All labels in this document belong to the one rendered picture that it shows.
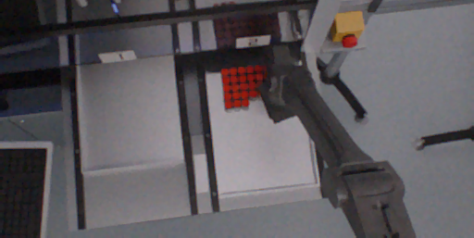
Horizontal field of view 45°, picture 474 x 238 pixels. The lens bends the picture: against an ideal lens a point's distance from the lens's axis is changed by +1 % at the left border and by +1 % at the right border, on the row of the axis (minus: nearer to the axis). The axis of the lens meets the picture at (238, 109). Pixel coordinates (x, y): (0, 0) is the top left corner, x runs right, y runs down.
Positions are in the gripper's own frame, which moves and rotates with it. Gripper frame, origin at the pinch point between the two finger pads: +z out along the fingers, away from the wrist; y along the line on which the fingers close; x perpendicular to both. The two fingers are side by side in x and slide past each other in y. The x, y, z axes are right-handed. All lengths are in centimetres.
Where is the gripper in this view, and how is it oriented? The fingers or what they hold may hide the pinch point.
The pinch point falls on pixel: (275, 108)
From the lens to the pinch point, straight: 143.5
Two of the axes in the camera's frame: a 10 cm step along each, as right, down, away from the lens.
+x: -9.3, 3.5, -1.1
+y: -3.6, -9.1, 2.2
